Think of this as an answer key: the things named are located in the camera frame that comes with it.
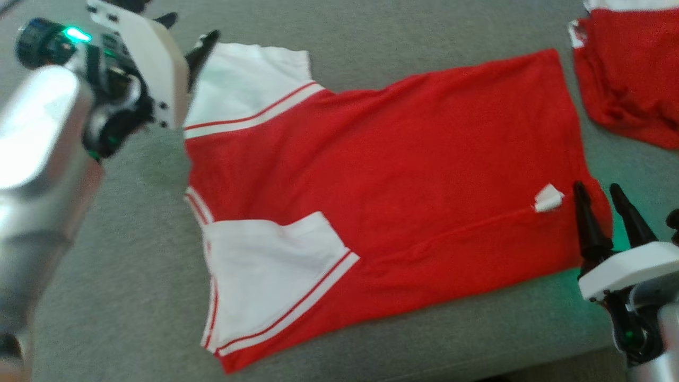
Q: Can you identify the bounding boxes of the red shirt with white sleeves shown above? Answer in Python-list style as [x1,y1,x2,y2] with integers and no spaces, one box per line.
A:
[183,41,613,375]

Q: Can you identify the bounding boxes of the red shorts with white trim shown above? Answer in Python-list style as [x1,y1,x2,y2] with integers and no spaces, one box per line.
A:
[568,0,679,150]

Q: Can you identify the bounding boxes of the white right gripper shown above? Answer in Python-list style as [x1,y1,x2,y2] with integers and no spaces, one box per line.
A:
[573,180,679,368]

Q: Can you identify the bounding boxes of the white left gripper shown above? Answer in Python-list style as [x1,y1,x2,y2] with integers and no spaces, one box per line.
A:
[80,0,221,161]

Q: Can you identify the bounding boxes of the grey sofa seat cushion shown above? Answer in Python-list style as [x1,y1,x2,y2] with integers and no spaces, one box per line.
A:
[0,0,679,382]

